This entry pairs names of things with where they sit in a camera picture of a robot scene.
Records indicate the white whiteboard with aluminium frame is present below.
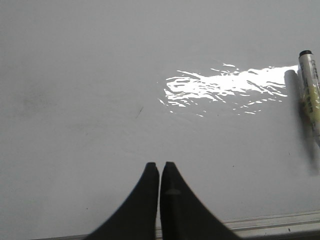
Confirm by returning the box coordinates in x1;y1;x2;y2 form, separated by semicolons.
0;0;320;240

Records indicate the white black-tipped whiteboard marker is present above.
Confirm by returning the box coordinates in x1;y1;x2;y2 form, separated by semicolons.
298;49;320;146

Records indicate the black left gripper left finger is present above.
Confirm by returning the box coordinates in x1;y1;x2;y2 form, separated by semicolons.
86;162;160;240

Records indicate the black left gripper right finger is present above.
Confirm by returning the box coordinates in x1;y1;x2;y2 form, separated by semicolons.
159;162;241;240

